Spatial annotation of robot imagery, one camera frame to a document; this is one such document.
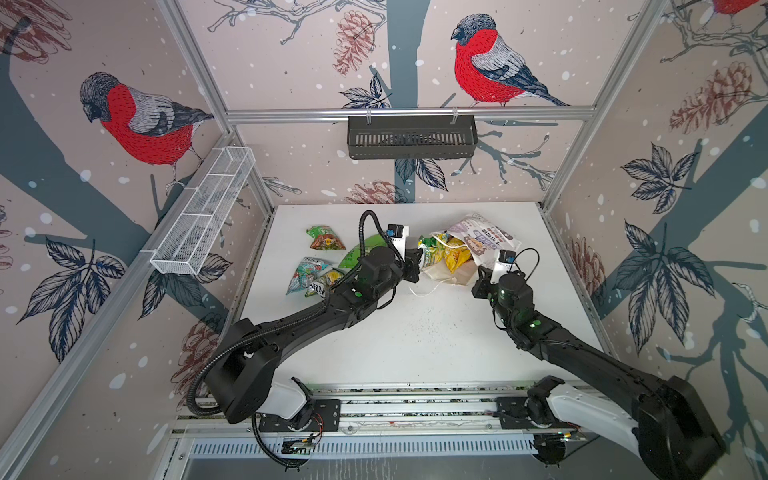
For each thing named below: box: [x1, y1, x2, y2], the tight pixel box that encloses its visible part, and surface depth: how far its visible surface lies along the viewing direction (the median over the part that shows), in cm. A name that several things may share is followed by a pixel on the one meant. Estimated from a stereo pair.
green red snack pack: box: [306, 225, 346, 250], surface depth 107 cm
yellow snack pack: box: [443, 236, 472, 274], surface depth 96 cm
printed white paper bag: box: [419, 213, 521, 286], surface depth 93 cm
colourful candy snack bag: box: [286, 257, 333, 295], surface depth 97 cm
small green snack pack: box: [419, 235, 438, 268], surface depth 81 cm
